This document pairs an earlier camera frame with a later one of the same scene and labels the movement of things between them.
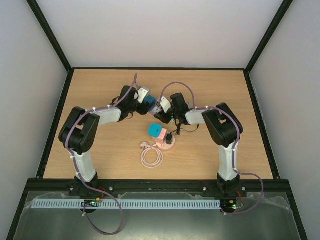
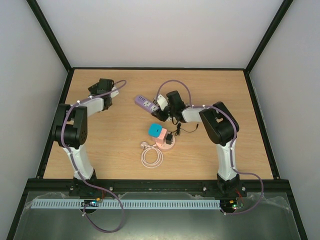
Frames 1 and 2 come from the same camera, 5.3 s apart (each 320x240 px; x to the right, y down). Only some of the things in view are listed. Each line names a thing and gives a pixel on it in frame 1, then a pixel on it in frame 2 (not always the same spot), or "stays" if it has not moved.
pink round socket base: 164,146 stays
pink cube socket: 161,139 stays
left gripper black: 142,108 → 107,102
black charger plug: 169,139 stays
